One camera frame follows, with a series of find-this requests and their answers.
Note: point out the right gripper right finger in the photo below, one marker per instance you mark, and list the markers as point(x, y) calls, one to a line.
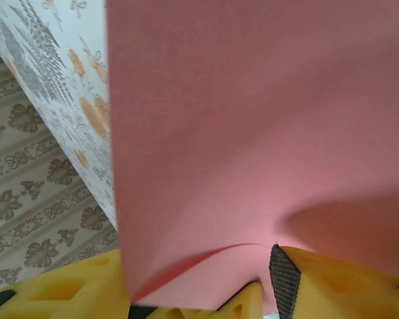
point(336, 289)

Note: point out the floral patterned table cover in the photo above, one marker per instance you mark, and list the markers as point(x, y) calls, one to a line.
point(53, 50)

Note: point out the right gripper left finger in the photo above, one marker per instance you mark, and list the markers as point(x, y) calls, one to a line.
point(70, 285)

